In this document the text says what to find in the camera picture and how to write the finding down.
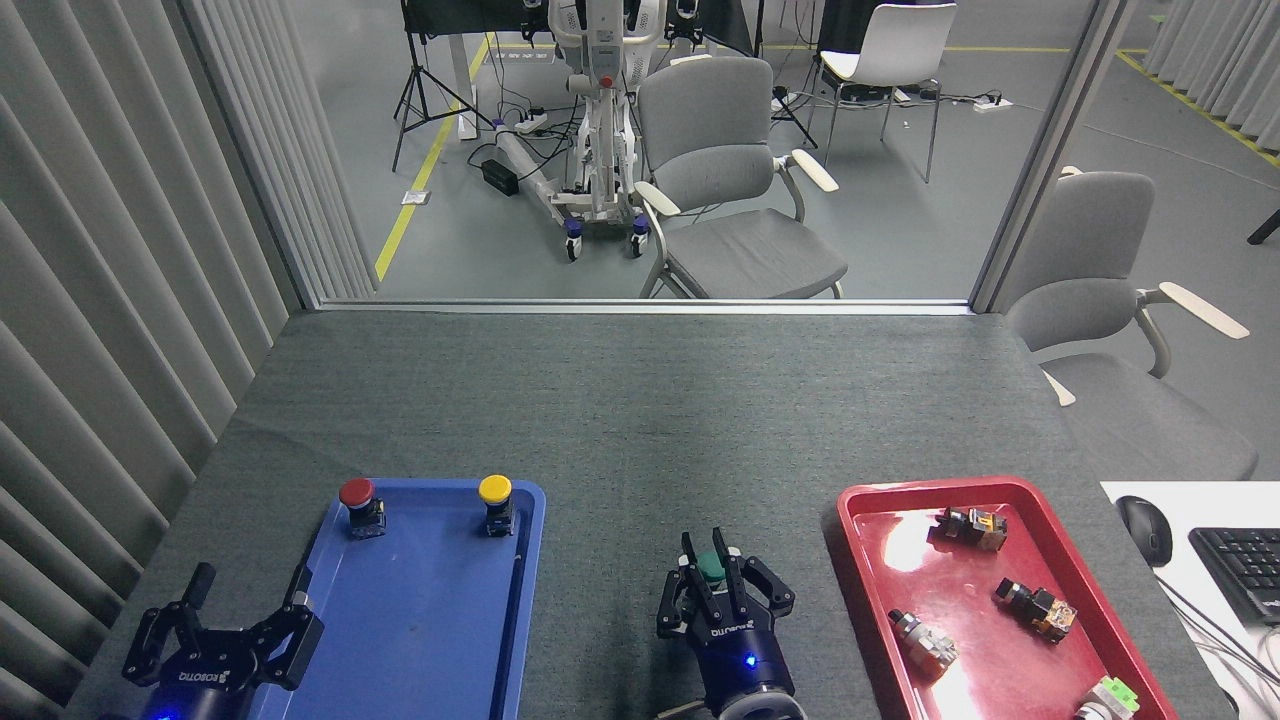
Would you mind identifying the white desk leg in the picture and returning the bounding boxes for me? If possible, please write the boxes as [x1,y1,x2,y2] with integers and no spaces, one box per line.
[447,30,481,141]

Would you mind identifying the blue plastic tray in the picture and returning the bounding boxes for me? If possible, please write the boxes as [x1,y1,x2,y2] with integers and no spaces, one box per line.
[245,478,547,720]

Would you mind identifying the grey vertical blinds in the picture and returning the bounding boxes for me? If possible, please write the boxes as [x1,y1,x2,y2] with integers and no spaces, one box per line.
[0,0,376,720]

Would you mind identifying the silver frame post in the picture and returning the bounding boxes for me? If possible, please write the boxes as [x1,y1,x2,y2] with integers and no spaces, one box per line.
[968,0,1136,315]

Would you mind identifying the red plastic tray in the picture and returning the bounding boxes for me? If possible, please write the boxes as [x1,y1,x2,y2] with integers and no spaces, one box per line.
[836,476,1181,720]

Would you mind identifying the silver frame rail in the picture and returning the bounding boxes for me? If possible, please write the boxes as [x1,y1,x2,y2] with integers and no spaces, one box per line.
[318,298,973,317]

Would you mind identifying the white plastic chair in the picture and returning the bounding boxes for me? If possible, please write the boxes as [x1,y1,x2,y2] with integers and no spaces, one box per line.
[805,3,958,184]

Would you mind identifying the black tripod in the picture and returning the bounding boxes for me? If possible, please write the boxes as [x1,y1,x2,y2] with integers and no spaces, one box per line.
[392,0,496,173]
[755,0,819,149]

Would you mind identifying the grey desk cable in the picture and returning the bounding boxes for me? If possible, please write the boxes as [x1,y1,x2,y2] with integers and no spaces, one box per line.
[1155,575,1280,691]

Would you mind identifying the grey office chair white armrests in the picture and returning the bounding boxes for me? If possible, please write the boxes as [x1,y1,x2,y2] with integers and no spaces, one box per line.
[633,56,849,300]
[1005,166,1261,483]

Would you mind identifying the black and orange switch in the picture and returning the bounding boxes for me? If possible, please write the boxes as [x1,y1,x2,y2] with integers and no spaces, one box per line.
[994,577,1078,642]

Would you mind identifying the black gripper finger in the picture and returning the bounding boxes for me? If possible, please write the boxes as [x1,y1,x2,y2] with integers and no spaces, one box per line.
[656,529,725,642]
[121,562,217,689]
[245,564,326,693]
[712,527,797,628]

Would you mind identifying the yellow push button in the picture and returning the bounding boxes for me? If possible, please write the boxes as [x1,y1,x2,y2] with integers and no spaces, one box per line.
[477,474,517,538]

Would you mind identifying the black computer mouse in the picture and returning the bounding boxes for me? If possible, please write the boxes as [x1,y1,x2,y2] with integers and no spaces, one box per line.
[1116,495,1174,568]

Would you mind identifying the black keyboard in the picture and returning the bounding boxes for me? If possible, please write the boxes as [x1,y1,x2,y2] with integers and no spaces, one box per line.
[1188,527,1280,627]

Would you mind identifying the black switch with amber window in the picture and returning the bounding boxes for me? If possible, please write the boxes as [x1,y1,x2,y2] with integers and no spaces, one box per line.
[935,506,1009,552]

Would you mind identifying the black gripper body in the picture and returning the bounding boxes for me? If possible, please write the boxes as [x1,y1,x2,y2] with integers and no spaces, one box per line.
[683,615,798,706]
[138,628,266,720]

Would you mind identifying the green and white switch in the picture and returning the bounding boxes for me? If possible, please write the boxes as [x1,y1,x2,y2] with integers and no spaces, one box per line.
[1075,676,1141,720]

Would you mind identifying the silver metal switch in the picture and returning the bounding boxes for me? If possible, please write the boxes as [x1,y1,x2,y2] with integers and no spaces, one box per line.
[888,609,959,673]

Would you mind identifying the red push button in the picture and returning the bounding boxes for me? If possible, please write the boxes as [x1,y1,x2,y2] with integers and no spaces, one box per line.
[338,477,388,540]

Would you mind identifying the grey pleated curtain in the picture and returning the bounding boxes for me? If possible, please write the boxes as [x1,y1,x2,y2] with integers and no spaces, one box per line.
[1140,0,1280,151]

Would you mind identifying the white wheeled stand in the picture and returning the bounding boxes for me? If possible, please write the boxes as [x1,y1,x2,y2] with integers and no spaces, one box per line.
[495,0,669,263]

